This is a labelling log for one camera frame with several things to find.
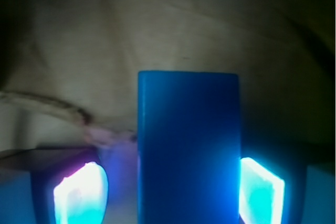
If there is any blue rectangular block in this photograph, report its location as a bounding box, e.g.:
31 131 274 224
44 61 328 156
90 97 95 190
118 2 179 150
138 71 241 223

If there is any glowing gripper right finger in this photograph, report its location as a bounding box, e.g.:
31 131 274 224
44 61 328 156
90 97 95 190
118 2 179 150
239 157 307 223

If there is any brown paper bag bin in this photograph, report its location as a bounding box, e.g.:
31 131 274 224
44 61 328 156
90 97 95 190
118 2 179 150
0 0 336 224

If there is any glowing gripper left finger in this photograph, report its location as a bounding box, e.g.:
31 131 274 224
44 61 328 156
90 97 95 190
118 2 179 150
31 148 109 223

